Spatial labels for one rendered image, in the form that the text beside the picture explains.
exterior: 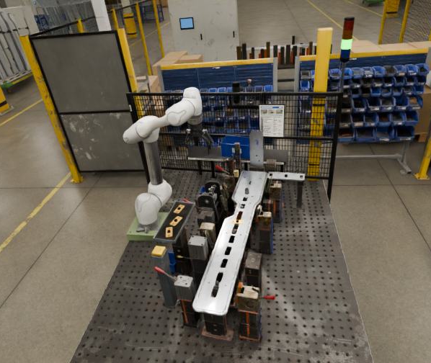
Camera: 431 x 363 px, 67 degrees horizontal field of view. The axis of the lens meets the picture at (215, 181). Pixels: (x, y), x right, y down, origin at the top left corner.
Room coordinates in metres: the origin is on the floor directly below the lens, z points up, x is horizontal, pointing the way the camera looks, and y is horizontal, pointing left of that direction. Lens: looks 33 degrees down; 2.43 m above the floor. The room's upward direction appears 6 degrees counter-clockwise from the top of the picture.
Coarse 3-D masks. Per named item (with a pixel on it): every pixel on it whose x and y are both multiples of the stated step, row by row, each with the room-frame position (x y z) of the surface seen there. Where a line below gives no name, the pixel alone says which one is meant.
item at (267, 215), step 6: (258, 216) 1.69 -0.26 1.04; (264, 216) 1.68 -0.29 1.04; (270, 216) 1.68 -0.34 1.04; (258, 222) 1.69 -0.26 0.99; (264, 222) 1.69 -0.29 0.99; (270, 222) 1.67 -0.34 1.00; (258, 228) 1.69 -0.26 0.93; (264, 228) 1.68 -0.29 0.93; (270, 228) 1.67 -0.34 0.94; (264, 234) 1.69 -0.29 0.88; (264, 240) 1.69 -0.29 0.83; (270, 240) 1.70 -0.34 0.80; (264, 246) 1.68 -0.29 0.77; (270, 246) 1.70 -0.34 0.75; (258, 252) 1.70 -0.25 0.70; (264, 252) 1.68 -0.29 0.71; (270, 252) 1.67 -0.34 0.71
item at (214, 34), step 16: (176, 0) 8.81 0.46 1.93; (192, 0) 8.74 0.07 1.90; (208, 0) 8.68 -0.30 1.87; (224, 0) 8.61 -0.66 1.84; (176, 16) 8.82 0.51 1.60; (192, 16) 8.75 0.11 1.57; (208, 16) 8.68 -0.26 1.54; (224, 16) 8.62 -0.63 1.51; (176, 32) 8.83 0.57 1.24; (192, 32) 8.76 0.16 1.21; (208, 32) 8.69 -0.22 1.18; (224, 32) 8.62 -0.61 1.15; (176, 48) 8.84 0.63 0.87; (192, 48) 8.77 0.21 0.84; (208, 48) 8.70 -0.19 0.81; (224, 48) 8.63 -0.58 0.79
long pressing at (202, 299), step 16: (240, 176) 2.26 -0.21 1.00; (256, 176) 2.24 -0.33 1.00; (240, 192) 2.04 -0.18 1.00; (256, 192) 2.02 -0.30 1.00; (240, 208) 1.85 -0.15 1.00; (224, 224) 1.69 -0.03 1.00; (240, 224) 1.68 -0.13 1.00; (224, 240) 1.54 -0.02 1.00; (240, 240) 1.53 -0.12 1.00; (224, 256) 1.40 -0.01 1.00; (240, 256) 1.39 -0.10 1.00; (208, 272) 1.29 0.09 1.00; (224, 272) 1.28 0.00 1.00; (208, 288) 1.18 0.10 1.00; (224, 288) 1.17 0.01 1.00; (192, 304) 1.09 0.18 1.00; (208, 304) 1.08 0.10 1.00; (224, 304) 1.07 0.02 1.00
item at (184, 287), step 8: (184, 280) 1.20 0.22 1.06; (192, 280) 1.21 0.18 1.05; (176, 288) 1.18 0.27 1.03; (184, 288) 1.16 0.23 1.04; (192, 288) 1.19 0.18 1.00; (184, 296) 1.17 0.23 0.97; (192, 296) 1.17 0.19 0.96; (184, 304) 1.18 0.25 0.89; (184, 312) 1.18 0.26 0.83; (192, 312) 1.16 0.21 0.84; (184, 320) 1.18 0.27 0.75; (192, 320) 1.16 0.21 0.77
